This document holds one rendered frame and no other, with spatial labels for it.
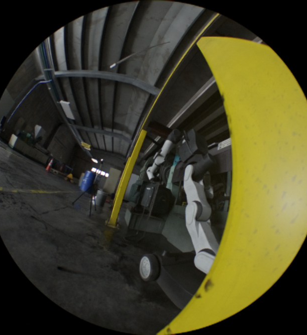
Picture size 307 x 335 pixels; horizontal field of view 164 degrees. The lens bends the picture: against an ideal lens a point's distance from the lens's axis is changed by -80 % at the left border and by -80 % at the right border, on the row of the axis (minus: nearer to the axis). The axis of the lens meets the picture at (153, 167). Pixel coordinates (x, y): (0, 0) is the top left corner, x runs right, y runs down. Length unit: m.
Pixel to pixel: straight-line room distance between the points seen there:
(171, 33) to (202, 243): 5.40
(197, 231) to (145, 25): 5.70
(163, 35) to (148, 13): 1.23
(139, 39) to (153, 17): 1.22
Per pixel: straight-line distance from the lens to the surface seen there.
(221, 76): 0.16
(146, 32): 5.39
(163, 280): 0.72
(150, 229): 1.98
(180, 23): 5.11
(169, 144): 1.06
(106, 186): 7.67
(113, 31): 5.76
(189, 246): 1.40
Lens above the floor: 0.55
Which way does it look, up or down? 18 degrees up
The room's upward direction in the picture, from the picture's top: 17 degrees clockwise
